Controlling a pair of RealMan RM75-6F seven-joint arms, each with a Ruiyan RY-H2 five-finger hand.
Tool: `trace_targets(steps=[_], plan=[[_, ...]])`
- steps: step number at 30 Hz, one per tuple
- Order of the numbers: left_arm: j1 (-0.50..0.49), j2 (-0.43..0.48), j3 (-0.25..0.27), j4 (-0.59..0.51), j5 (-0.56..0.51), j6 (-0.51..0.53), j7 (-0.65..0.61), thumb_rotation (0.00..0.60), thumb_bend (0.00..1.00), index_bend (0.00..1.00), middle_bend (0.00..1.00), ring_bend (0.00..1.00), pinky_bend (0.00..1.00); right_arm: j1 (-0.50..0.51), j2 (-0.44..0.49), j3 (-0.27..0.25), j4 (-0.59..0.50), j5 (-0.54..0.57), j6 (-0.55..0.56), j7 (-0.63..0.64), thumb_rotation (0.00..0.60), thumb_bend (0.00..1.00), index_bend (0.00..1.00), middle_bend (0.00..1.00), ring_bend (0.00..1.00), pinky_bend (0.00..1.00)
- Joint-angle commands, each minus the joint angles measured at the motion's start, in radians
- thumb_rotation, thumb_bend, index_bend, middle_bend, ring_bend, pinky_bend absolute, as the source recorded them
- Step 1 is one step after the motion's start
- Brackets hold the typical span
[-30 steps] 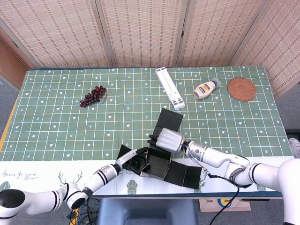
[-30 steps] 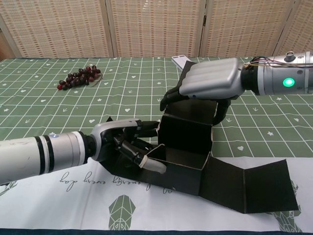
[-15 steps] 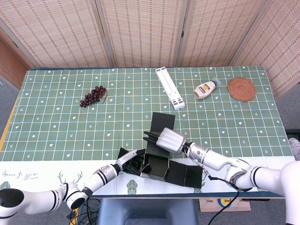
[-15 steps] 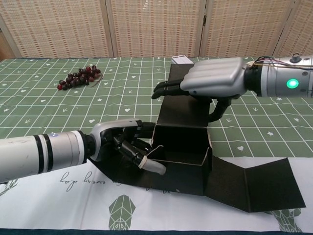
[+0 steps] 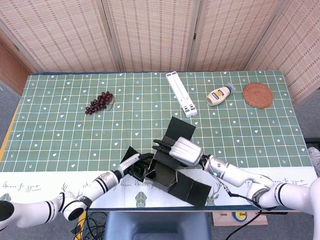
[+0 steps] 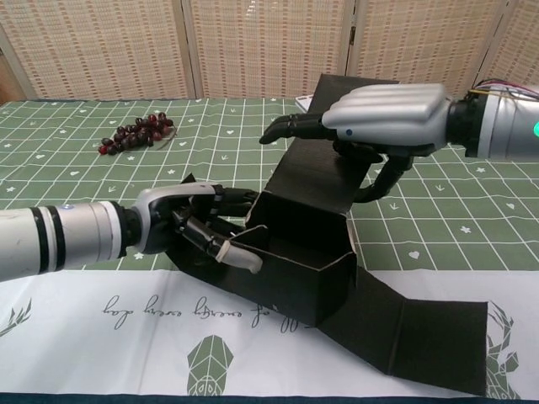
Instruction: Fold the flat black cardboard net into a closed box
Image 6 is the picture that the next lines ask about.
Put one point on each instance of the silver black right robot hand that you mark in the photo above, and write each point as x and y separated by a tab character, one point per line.
387	118

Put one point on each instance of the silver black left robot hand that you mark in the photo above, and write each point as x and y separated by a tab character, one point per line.
160	202

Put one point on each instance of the black folding cardboard box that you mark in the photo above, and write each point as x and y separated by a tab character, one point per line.
320	185

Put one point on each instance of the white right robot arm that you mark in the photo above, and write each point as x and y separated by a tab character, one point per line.
501	126

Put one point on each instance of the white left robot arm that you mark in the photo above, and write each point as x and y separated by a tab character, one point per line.
63	235

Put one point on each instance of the dark red grape bunch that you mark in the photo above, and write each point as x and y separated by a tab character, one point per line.
135	136

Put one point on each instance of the white folding stand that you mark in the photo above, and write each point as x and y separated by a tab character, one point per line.
304	102

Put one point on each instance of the green grid tablecloth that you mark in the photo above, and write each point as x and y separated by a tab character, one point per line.
63	177

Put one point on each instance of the bamboo folding screen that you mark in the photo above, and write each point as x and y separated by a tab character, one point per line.
126	46

